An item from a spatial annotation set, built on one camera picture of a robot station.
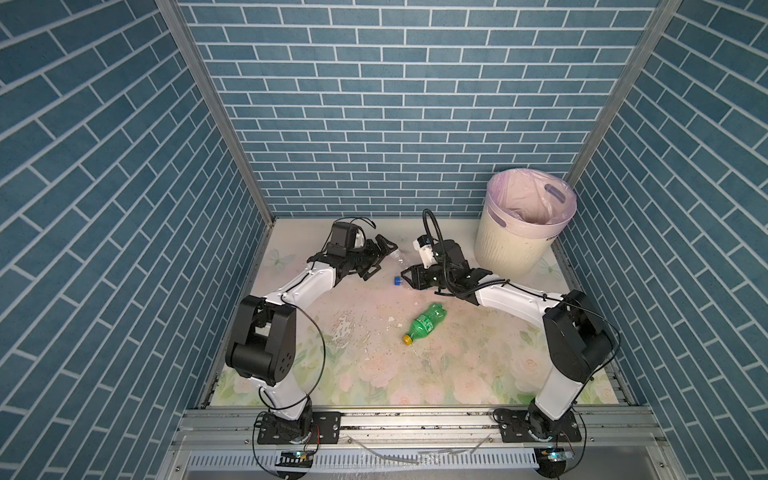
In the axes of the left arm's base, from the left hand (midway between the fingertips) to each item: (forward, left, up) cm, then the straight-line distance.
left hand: (391, 254), depth 88 cm
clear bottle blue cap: (-1, -2, -14) cm, 14 cm away
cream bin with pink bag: (+19, -45, 0) cm, 49 cm away
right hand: (-3, -4, -3) cm, 6 cm away
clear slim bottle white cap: (+1, -3, -4) cm, 5 cm away
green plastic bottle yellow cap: (-17, -9, -12) cm, 23 cm away
